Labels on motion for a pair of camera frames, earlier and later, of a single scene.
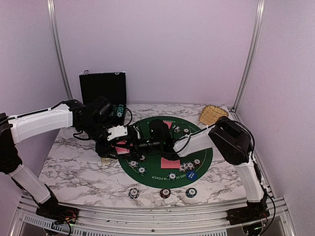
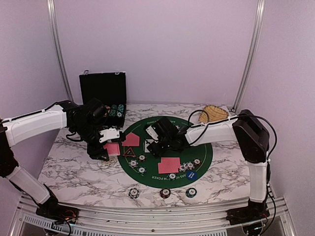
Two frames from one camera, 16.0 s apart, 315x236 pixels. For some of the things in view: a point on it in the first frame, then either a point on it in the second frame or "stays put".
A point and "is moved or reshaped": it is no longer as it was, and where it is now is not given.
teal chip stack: (191, 192) stays put
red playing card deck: (121, 150) is moved or reshaped
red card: (170, 164) stays put
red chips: (142, 158) stays put
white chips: (133, 163) stays put
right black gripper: (133, 139) -> (155, 151)
